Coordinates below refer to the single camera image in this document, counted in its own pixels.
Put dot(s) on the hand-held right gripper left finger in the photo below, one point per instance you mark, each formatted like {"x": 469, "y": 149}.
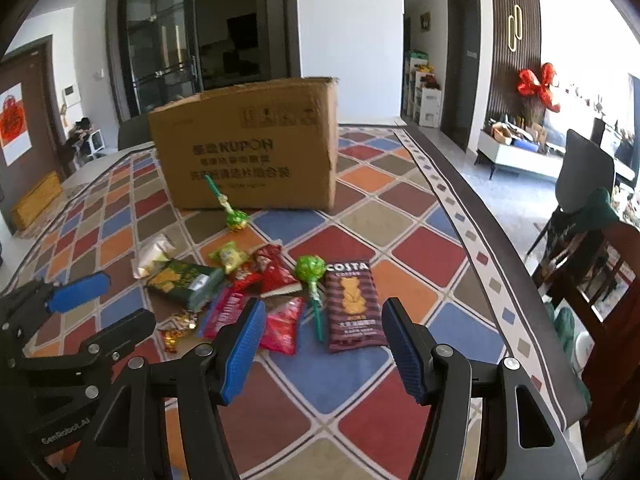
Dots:
{"x": 245, "y": 345}

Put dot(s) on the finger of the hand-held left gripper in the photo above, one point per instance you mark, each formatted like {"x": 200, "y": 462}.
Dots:
{"x": 80, "y": 292}
{"x": 120, "y": 332}

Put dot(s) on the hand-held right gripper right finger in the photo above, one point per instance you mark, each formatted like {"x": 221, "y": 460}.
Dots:
{"x": 405, "y": 350}

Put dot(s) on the crimson snack packet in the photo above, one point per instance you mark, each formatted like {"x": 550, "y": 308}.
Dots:
{"x": 225, "y": 310}

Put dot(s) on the pink red snack packet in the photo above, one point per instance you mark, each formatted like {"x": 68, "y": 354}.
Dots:
{"x": 282, "y": 325}

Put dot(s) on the gold candy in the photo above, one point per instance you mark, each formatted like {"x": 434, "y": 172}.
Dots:
{"x": 175, "y": 332}

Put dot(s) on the brown striped biscuit packet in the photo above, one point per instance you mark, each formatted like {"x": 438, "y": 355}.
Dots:
{"x": 352, "y": 320}

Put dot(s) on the small red candy packet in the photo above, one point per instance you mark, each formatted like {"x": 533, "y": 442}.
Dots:
{"x": 244, "y": 281}

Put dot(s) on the red packet with white print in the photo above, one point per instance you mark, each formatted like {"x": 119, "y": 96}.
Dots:
{"x": 272, "y": 270}

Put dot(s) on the cream white snack packet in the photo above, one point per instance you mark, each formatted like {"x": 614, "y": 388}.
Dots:
{"x": 152, "y": 255}

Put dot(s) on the dark green biscuit packet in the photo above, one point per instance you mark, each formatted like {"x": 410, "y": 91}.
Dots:
{"x": 195, "y": 280}

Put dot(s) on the small yellow green packet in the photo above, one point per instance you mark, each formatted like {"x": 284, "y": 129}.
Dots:
{"x": 230, "y": 256}

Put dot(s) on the green lollipop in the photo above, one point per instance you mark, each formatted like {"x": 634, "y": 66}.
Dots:
{"x": 237, "y": 220}
{"x": 310, "y": 267}

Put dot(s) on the brown cardboard box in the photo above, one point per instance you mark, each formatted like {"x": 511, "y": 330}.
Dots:
{"x": 240, "y": 160}

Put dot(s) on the colourful checked tablecloth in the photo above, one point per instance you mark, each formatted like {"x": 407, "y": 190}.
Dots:
{"x": 430, "y": 255}

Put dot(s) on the yellow box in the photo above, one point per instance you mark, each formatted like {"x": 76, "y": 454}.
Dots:
{"x": 35, "y": 200}

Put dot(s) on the small white stool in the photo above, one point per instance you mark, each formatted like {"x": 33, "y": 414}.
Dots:
{"x": 92, "y": 142}

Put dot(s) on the dark chair back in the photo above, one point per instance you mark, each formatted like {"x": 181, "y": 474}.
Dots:
{"x": 132, "y": 135}

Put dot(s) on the brown entrance door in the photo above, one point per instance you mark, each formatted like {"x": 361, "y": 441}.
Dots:
{"x": 40, "y": 110}

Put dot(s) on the red paper door decoration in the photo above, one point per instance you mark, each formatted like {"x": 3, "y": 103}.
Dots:
{"x": 11, "y": 115}

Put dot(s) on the brown wooden chair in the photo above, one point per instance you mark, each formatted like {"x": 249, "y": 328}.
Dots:
{"x": 615, "y": 310}

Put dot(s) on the white low cabinet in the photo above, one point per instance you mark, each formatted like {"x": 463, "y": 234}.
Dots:
{"x": 520, "y": 155}

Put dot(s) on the green cloth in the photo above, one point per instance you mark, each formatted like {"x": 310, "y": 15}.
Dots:
{"x": 600, "y": 210}

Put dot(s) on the white shelf unit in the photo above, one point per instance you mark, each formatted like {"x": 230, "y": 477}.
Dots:
{"x": 427, "y": 102}

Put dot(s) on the dark grey chair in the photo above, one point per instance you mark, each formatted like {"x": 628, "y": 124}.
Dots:
{"x": 585, "y": 170}

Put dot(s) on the black framed glass door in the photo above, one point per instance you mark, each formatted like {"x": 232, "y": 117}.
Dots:
{"x": 160, "y": 35}

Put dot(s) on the dark interior door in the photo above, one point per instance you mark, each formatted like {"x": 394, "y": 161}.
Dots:
{"x": 462, "y": 70}

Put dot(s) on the red bow decoration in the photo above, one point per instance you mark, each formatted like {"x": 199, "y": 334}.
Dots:
{"x": 537, "y": 87}

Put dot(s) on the gold wall ornament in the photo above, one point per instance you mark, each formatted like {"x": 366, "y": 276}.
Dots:
{"x": 515, "y": 27}

